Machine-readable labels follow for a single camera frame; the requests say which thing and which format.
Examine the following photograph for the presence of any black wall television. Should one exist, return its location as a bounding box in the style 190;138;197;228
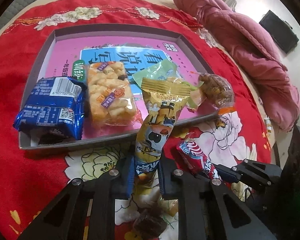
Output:
259;10;299;54

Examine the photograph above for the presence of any yellow cartoon snack packet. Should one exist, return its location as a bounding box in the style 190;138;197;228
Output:
133;77;192;203

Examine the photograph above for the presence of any small brown candy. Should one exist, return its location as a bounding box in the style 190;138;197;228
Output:
133;210;167;239

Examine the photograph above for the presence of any red floral blanket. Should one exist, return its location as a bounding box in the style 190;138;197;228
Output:
0;0;274;239

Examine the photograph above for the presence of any clear brown cookie packet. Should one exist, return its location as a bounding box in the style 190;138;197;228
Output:
199;73;236;115

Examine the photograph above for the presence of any blue chocolate pie packet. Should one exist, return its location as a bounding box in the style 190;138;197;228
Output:
13;77;87;140

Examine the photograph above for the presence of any grey cardboard tray box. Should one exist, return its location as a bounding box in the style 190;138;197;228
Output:
19;24;218;150

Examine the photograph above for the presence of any pink quilted comforter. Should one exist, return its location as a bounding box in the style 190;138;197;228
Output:
174;0;300;131

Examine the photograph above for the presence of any green snack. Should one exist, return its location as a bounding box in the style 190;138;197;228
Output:
132;60;206;111

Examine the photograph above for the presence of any rice crisp snack packet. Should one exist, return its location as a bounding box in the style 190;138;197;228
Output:
87;61;139;126

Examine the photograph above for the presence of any red cartoon snack packet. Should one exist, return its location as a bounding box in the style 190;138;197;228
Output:
177;138;221;180

